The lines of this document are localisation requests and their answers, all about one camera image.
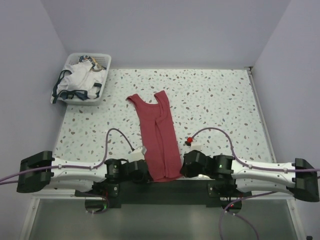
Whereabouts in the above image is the red tank top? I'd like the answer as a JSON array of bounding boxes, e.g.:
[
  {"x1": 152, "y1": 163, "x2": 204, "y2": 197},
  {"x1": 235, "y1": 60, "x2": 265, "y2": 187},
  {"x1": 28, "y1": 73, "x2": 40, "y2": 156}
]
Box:
[{"x1": 126, "y1": 90, "x2": 182, "y2": 183}]

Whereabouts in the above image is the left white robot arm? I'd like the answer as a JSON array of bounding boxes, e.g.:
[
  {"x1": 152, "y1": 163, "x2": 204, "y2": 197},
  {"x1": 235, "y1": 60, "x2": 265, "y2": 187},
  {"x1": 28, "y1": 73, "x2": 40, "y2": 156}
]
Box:
[{"x1": 16, "y1": 151, "x2": 152, "y2": 196}]

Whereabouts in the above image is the aluminium front rail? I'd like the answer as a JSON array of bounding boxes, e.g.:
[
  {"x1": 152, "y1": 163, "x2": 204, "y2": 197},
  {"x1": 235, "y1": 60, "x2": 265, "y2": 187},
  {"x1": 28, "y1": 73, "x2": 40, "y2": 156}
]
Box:
[{"x1": 32, "y1": 192, "x2": 76, "y2": 200}]

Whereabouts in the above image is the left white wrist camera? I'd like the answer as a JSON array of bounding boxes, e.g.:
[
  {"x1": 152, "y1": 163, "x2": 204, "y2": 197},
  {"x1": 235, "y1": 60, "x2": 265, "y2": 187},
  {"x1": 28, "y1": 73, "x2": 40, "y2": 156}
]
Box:
[{"x1": 128, "y1": 146, "x2": 147, "y2": 162}]

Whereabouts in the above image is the white tank top navy trim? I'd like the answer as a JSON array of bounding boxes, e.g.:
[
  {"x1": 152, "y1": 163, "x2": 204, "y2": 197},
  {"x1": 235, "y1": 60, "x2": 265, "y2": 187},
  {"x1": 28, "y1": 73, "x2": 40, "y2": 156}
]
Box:
[{"x1": 50, "y1": 61, "x2": 107, "y2": 104}]

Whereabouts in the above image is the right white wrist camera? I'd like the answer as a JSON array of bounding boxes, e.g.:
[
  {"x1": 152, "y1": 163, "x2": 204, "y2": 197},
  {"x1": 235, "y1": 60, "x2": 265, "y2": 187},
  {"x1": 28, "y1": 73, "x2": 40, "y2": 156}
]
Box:
[{"x1": 184, "y1": 137, "x2": 202, "y2": 151}]

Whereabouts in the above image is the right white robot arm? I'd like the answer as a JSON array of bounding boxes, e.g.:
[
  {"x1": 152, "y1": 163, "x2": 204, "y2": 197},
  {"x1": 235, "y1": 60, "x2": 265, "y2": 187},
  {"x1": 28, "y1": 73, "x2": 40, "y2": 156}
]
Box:
[{"x1": 180, "y1": 150, "x2": 320, "y2": 203}]

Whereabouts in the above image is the patterned tank top in basket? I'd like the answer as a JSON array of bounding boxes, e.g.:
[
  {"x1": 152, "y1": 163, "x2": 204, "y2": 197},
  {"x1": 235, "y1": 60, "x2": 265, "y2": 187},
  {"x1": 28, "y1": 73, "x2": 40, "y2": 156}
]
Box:
[{"x1": 79, "y1": 55, "x2": 101, "y2": 69}]

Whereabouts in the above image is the white plastic basket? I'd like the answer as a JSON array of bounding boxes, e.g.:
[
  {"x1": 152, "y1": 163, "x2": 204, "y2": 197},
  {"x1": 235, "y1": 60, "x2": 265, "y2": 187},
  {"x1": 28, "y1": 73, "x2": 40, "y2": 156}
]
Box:
[{"x1": 50, "y1": 52, "x2": 112, "y2": 106}]

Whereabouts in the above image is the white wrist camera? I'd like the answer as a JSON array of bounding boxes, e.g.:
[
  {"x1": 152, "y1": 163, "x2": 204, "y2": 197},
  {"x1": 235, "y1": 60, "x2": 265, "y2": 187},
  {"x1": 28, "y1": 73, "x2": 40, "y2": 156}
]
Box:
[
  {"x1": 128, "y1": 146, "x2": 147, "y2": 162},
  {"x1": 184, "y1": 137, "x2": 202, "y2": 151}
]

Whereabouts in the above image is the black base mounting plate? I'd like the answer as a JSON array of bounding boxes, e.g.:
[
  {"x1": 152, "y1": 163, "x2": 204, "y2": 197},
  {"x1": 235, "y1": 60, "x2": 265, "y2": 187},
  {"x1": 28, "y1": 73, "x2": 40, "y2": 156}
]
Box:
[{"x1": 75, "y1": 180, "x2": 252, "y2": 208}]

